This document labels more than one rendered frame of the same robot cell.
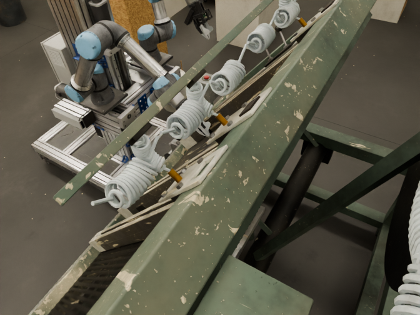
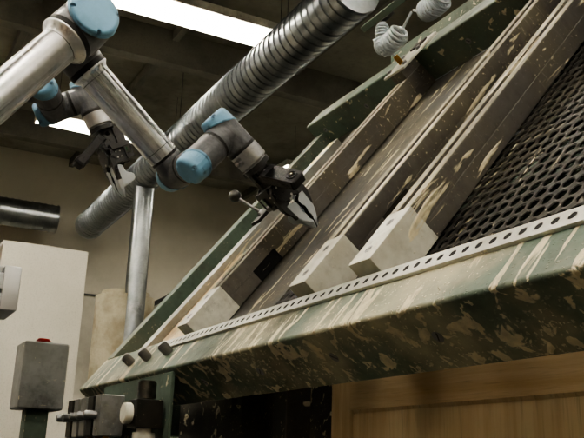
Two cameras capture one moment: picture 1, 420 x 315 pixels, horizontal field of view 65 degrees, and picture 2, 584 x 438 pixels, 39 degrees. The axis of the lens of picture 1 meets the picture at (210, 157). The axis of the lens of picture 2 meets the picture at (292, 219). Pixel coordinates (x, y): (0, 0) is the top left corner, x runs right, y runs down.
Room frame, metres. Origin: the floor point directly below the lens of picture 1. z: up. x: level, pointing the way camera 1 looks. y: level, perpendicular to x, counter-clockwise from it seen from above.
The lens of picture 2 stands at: (0.31, 1.74, 0.62)
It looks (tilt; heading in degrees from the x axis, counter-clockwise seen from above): 17 degrees up; 298
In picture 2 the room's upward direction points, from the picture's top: 2 degrees clockwise
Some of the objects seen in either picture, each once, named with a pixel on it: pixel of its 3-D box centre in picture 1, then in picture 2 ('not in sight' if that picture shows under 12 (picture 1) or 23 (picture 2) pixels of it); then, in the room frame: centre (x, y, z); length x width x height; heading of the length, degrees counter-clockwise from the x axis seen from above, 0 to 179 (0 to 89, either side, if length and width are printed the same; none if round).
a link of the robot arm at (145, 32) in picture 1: (147, 37); not in sight; (2.13, 0.36, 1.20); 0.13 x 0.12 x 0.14; 119
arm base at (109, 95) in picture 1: (100, 91); not in sight; (1.72, 0.65, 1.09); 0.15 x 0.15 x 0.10
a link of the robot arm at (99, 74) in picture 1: (94, 75); not in sight; (1.72, 0.65, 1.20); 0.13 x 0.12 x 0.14; 150
